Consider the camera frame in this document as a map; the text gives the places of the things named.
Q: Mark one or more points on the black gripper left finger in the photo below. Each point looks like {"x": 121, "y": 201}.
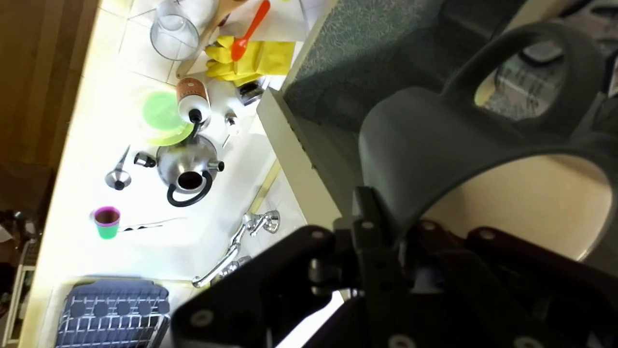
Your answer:
{"x": 283, "y": 291}

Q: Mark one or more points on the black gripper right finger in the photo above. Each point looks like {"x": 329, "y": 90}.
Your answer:
{"x": 515, "y": 291}

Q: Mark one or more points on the grey mug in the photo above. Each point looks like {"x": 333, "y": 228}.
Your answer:
{"x": 418, "y": 143}

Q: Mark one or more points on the metal tongs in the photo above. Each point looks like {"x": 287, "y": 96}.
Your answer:
{"x": 248, "y": 226}

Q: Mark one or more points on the wooden stick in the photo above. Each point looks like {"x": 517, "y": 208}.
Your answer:
{"x": 264, "y": 187}

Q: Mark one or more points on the thin dark stick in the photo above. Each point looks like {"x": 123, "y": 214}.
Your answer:
{"x": 138, "y": 228}

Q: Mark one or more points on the stainless steel kettle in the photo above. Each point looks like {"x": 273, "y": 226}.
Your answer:
{"x": 187, "y": 162}

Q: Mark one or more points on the blue dish rack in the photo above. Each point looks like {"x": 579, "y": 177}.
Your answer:
{"x": 109, "y": 311}

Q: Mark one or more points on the purple and green cup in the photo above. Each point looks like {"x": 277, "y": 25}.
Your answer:
{"x": 107, "y": 226}

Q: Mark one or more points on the small metal funnel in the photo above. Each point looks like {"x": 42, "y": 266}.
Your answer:
{"x": 119, "y": 179}

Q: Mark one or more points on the soap bottle with black pump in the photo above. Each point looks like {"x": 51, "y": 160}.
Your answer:
{"x": 192, "y": 90}

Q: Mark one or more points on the yellow rubber gloves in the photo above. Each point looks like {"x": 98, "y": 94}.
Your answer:
{"x": 271, "y": 59}

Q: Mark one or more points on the orange plastic spoon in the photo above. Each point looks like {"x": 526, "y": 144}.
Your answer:
{"x": 248, "y": 36}

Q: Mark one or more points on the wooden spoon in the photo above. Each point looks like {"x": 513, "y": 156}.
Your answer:
{"x": 214, "y": 32}

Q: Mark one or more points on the clear drinking glass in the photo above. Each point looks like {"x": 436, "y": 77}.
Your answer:
{"x": 175, "y": 32}

